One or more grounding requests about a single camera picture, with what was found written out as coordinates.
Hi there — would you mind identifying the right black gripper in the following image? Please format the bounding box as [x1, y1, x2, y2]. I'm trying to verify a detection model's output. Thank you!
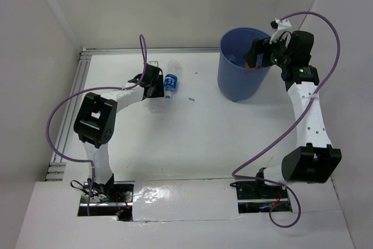
[242, 32, 293, 68]

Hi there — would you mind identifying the clear bottle blue pepsi label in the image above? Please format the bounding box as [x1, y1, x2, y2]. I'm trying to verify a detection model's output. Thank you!
[164, 60, 181, 99]

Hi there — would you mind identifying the orange juice bottle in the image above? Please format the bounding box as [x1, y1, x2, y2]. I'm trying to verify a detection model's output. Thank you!
[245, 61, 261, 70]

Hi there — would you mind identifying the clear crushed plastic bottle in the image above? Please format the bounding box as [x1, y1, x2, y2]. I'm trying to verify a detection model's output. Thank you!
[149, 97, 164, 114]

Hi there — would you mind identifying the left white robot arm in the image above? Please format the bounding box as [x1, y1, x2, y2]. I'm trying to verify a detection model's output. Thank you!
[73, 64, 164, 202]

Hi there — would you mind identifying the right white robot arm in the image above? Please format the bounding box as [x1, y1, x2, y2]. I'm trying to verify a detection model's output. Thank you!
[244, 31, 342, 198]

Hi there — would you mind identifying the blue plastic bin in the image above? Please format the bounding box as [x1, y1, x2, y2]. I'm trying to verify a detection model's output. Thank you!
[217, 27, 270, 102]

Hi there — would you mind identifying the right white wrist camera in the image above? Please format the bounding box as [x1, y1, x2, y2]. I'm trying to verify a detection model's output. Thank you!
[269, 19, 292, 44]

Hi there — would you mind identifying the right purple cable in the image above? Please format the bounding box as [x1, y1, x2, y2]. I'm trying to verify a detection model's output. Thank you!
[231, 11, 342, 229]

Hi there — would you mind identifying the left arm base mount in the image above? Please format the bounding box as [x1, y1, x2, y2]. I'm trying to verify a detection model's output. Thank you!
[70, 180, 134, 222]

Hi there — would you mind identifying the aluminium frame rail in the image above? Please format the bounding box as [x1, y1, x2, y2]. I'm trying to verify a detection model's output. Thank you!
[52, 48, 230, 181]

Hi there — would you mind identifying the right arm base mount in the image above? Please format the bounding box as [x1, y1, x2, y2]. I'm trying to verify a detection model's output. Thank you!
[230, 180, 292, 214]

